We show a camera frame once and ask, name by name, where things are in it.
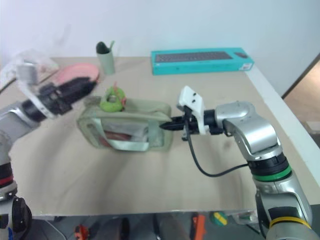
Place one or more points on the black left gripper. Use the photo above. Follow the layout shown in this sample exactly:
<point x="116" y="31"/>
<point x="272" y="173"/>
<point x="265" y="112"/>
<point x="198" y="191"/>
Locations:
<point x="53" y="100"/>

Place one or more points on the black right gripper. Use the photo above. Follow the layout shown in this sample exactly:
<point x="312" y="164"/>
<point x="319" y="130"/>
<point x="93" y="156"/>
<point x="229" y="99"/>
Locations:
<point x="190" y="125"/>

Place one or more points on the green clear-window zip pouch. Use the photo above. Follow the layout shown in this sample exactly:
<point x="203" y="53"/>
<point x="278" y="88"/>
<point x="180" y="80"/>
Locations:
<point x="130" y="130"/>

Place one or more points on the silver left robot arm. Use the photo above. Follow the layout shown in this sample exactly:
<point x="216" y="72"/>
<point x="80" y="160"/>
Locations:
<point x="12" y="120"/>

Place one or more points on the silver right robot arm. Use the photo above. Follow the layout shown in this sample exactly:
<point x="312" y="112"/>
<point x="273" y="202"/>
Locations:
<point x="252" y="130"/>

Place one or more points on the pink flat object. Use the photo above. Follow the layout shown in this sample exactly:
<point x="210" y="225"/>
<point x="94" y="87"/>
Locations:
<point x="77" y="71"/>

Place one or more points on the pale green cup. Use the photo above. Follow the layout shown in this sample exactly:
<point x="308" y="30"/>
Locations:
<point x="107" y="62"/>

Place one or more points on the black object in cup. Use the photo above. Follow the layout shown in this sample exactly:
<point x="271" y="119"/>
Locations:
<point x="102" y="47"/>

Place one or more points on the green stick in cup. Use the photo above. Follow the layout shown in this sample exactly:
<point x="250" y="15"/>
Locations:
<point x="112" y="44"/>

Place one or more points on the clear plastic bag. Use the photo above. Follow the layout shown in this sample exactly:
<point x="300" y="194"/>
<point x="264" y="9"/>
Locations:
<point x="25" y="58"/>

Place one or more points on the beige tablecloth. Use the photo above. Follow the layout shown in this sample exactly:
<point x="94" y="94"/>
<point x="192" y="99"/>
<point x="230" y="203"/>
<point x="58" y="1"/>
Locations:
<point x="150" y="180"/>

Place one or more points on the teal keyboard box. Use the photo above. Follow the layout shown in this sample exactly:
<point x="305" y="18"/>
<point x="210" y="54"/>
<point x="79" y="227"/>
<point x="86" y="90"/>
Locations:
<point x="200" y="62"/>

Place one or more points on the green yellow round object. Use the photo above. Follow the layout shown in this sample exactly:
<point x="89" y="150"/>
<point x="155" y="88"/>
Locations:
<point x="218" y="218"/>

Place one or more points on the clear plastic package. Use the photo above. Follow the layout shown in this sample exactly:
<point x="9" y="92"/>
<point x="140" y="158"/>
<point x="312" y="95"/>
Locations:
<point x="246" y="216"/>

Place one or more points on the orange black tool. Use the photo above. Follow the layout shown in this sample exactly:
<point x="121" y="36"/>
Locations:
<point x="81" y="231"/>

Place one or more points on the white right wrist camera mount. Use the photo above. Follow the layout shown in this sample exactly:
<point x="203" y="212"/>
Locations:
<point x="193" y="100"/>

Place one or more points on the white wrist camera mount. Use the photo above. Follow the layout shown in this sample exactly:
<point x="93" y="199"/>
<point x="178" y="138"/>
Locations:
<point x="193" y="100"/>
<point x="29" y="75"/>

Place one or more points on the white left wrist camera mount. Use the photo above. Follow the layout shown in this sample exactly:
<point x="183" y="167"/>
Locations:
<point x="29" y="75"/>

